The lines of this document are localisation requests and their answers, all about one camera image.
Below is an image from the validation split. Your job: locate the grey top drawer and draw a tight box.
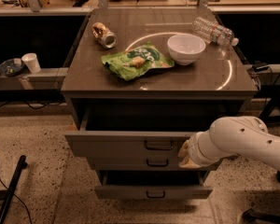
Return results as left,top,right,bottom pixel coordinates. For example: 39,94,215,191
65,108,192,161

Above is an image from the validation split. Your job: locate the grey drawer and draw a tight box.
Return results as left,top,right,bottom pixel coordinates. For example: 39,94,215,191
94,171,213,200
86,156,222,172
65,108,192,161

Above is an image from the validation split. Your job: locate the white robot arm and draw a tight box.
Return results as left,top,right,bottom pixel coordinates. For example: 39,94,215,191
178,116,280,172

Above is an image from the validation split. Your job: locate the grey bottom drawer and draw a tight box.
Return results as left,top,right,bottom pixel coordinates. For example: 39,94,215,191
94,171,213,200

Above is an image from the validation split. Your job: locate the grey middle drawer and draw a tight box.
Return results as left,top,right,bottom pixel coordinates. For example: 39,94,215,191
86,156,222,172

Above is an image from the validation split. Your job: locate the grey drawer cabinet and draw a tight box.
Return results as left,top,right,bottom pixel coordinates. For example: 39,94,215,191
61,7,259,133

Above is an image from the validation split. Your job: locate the black chair base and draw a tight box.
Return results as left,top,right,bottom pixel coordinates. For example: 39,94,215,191
238,172,280,224

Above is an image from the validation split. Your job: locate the white ceramic bowl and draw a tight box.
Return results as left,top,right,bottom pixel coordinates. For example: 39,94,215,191
167,34,206,65

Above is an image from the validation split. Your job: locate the green snack bag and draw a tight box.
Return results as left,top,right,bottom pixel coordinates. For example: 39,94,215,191
101,42,175,81

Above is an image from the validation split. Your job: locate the black power adapter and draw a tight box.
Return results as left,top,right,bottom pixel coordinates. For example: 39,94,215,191
252,62,269,72

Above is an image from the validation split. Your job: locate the clear plastic water bottle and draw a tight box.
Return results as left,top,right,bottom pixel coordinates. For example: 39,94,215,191
192,17,239,47

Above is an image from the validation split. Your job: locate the crushed metal can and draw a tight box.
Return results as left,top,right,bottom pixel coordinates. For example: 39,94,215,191
91,22,117,49

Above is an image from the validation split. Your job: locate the black floor stand bar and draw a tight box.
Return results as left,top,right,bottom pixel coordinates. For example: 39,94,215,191
0,155,27,224

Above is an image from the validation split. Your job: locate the white paper cup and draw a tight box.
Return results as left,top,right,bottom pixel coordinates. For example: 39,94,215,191
21,53,41,74

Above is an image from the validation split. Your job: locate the dark round dish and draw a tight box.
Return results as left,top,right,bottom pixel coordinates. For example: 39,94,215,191
0,58,25,77

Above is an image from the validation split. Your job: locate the black floor cable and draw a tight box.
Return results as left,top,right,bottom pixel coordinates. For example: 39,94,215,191
0,145,34,224

